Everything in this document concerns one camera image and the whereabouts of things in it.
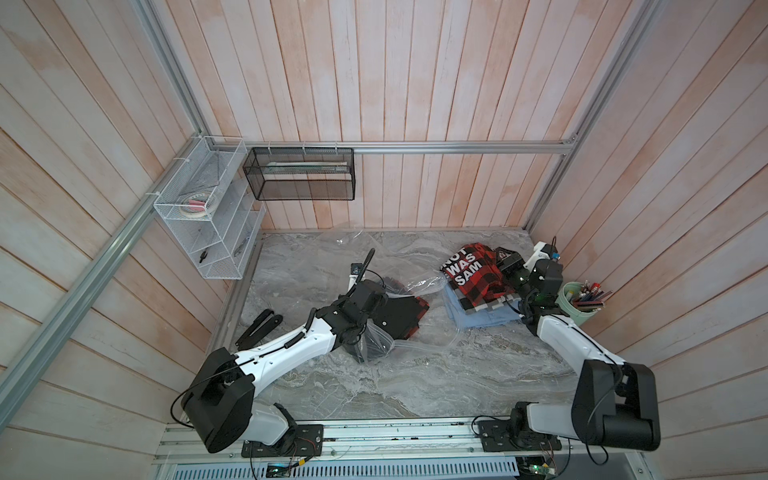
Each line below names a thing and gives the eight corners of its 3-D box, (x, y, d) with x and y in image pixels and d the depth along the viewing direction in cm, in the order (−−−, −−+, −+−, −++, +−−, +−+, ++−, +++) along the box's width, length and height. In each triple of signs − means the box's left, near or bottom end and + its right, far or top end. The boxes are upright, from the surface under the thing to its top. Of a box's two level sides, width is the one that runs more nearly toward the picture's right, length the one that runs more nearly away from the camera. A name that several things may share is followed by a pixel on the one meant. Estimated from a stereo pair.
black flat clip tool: (233, 343, 92) (229, 339, 90) (274, 310, 100) (271, 306, 97) (243, 354, 90) (239, 350, 88) (283, 319, 98) (281, 315, 95)
